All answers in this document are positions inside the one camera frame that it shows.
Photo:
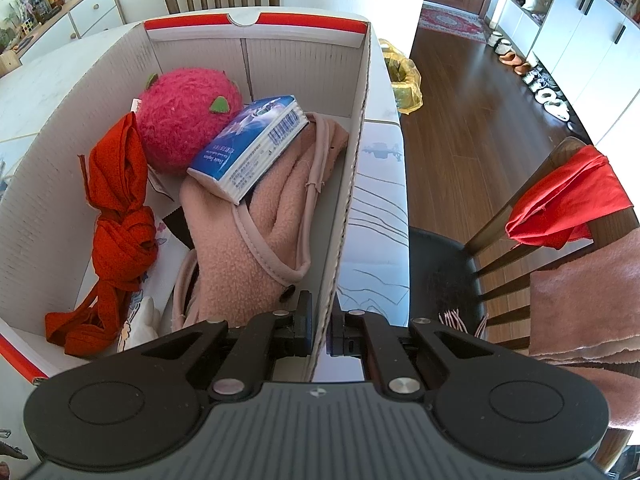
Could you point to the light wooden box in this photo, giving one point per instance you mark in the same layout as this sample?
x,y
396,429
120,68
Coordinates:
x,y
10,62

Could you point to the red cloth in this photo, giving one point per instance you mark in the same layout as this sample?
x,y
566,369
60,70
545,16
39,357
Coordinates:
x,y
565,205

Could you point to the red cardboard box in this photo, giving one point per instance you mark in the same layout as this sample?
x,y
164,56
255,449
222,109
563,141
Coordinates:
x,y
50,200

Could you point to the pink plush ball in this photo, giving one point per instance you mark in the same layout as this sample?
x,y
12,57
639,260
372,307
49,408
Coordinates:
x,y
180,120

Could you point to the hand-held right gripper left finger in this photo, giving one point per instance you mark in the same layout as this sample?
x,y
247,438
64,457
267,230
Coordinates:
x,y
306,327

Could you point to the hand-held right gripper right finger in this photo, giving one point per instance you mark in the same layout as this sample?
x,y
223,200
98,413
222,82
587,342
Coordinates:
x,y
340,335

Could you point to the white patterned tissue pack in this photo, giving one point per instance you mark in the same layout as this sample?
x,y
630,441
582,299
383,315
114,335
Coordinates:
x,y
160,270

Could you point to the dark wooden chair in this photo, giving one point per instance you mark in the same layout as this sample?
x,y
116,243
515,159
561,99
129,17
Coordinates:
x,y
440,270

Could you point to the white sideboard cabinet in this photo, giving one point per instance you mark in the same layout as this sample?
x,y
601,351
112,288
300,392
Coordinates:
x,y
95,10

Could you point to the red patterned rug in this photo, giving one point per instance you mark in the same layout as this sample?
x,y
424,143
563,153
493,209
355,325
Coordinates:
x,y
452,22

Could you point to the blue tissue pack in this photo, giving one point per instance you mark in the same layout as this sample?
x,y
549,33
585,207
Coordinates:
x,y
250,150

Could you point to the yellow plastic bag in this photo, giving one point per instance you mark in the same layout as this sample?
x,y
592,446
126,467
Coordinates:
x,y
405,85

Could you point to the pink fleece garment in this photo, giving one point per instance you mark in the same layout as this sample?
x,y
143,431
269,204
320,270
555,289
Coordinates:
x,y
280,225

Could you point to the pink blanket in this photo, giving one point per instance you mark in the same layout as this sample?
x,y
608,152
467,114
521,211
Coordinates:
x,y
585,310

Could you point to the white wall cabinet unit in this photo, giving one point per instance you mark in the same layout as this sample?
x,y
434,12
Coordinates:
x,y
585,35

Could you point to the row of shoes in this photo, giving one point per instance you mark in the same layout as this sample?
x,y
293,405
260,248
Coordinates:
x,y
535,80

